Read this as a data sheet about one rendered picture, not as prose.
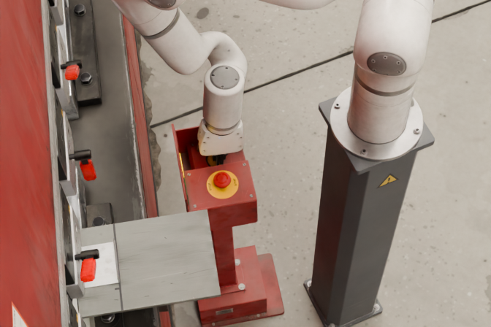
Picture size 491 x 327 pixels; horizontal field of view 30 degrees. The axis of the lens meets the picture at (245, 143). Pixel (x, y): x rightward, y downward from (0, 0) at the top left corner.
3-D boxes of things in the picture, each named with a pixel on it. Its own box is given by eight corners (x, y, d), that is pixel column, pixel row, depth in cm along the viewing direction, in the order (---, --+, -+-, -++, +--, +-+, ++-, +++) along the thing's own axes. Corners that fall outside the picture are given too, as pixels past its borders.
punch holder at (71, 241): (85, 301, 160) (67, 263, 145) (36, 309, 159) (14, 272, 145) (80, 224, 167) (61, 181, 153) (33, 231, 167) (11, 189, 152)
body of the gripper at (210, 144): (201, 135, 199) (200, 161, 208) (248, 129, 200) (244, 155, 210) (196, 106, 202) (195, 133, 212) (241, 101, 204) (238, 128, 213)
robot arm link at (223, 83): (207, 90, 202) (199, 125, 197) (209, 54, 191) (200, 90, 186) (245, 97, 202) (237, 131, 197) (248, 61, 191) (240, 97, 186)
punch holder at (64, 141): (77, 200, 170) (60, 155, 155) (31, 207, 169) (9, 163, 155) (72, 131, 177) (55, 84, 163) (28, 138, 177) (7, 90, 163)
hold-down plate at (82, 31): (102, 104, 207) (100, 96, 204) (78, 107, 207) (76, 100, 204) (92, 1, 222) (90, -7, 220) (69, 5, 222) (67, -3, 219)
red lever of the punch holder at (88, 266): (95, 272, 147) (98, 246, 156) (69, 277, 146) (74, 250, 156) (97, 282, 147) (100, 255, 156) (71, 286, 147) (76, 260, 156)
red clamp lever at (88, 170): (99, 181, 174) (90, 155, 166) (77, 184, 174) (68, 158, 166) (98, 172, 175) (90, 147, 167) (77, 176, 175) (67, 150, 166)
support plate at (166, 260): (221, 296, 171) (221, 294, 170) (80, 319, 169) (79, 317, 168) (207, 211, 180) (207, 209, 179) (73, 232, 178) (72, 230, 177)
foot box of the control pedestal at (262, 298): (285, 314, 272) (286, 299, 262) (202, 330, 270) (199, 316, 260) (271, 253, 282) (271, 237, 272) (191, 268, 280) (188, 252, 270)
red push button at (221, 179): (232, 192, 206) (232, 184, 203) (215, 195, 206) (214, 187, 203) (229, 177, 208) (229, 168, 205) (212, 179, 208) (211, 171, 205)
